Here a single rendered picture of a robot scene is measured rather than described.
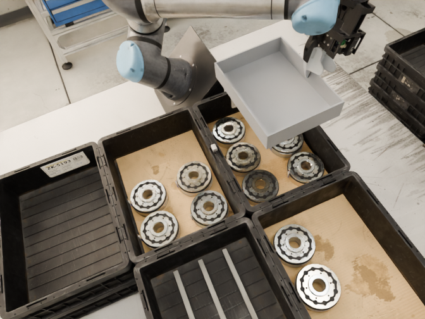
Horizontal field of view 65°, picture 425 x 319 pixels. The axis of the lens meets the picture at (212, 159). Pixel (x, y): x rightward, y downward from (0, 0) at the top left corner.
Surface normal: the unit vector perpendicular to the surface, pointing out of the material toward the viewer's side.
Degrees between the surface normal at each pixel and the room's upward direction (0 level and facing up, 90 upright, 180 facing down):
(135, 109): 0
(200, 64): 43
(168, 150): 0
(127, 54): 48
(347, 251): 0
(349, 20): 74
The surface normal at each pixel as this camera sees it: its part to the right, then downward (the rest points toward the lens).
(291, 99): -0.10, -0.53
